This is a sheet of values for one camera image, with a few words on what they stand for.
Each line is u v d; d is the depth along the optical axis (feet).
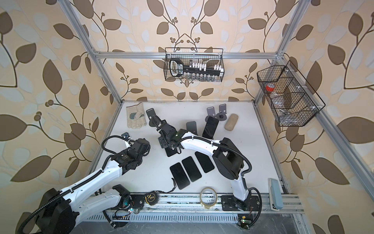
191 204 2.47
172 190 2.58
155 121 3.56
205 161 2.94
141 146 2.10
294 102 2.40
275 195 2.37
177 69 2.79
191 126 3.00
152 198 2.42
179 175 2.68
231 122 3.45
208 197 2.53
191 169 2.79
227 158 1.60
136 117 3.55
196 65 2.70
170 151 2.83
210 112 3.45
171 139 2.16
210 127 3.07
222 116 3.64
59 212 1.29
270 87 2.89
